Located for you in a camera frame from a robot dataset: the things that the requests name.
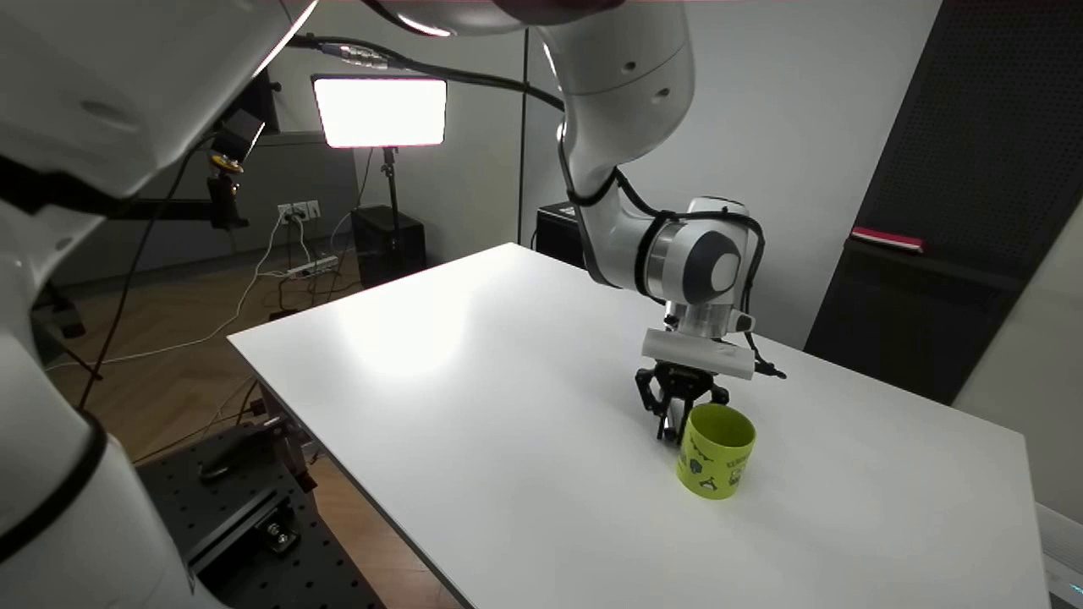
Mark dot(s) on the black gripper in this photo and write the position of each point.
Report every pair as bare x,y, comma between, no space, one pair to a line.
684,381

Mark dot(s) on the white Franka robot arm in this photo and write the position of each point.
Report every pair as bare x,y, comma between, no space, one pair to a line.
70,68

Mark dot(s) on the lime green plastic cup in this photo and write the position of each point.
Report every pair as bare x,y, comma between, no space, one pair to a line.
714,459

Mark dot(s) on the wide black equipment case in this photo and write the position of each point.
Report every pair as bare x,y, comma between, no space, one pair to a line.
559,230

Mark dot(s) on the red flat item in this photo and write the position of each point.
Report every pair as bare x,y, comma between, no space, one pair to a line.
887,239

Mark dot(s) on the small black box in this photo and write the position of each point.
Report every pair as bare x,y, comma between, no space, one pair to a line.
389,240

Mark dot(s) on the dark tall cabinet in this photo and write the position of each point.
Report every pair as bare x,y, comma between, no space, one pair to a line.
960,204

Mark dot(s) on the black light stand pole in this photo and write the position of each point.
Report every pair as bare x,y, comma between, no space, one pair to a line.
389,180

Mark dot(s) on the white power strip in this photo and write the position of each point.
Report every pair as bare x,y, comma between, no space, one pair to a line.
301,269

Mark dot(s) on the black optical breadboard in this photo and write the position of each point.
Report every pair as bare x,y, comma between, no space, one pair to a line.
305,575

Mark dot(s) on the bright LED light panel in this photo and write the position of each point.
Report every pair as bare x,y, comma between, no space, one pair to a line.
381,111

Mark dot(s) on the translucent grey bin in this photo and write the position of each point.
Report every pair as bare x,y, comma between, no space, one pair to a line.
1064,560

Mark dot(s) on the grey counter cabinet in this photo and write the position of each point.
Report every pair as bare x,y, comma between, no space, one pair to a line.
171,256

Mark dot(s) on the black stand foot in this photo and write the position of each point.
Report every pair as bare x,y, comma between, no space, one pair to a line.
60,309

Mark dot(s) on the white wall outlet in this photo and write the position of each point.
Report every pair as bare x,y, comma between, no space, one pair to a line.
299,212

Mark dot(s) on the black metal bracket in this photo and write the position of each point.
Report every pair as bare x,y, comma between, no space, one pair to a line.
240,524

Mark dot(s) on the black camera on mount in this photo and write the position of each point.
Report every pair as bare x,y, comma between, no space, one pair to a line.
238,138

